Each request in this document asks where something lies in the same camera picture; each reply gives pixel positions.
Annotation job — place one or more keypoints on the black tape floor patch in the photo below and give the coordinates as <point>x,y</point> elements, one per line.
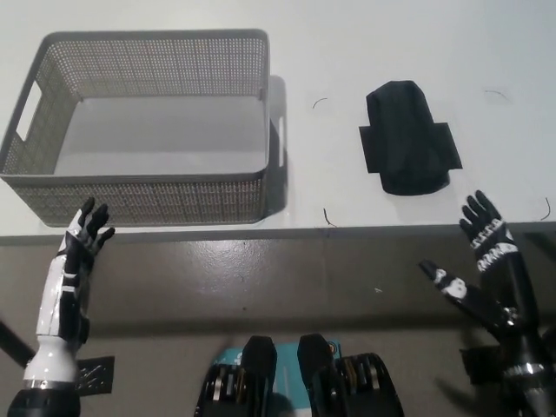
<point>480,362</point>
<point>96,374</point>

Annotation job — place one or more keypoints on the black tape cross patch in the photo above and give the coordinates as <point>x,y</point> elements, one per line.
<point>370,147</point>

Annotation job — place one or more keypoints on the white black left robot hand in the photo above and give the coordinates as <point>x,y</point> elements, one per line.
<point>52,321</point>

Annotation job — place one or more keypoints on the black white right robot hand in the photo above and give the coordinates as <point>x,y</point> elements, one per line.
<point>514,299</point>

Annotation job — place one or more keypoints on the grey perforated plastic basket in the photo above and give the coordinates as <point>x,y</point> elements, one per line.
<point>143,191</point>

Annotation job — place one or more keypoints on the black fabric pencil case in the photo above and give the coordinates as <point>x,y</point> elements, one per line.
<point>406,143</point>

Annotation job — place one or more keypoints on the black diagonal bar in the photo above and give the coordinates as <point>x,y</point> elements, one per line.
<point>13,341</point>

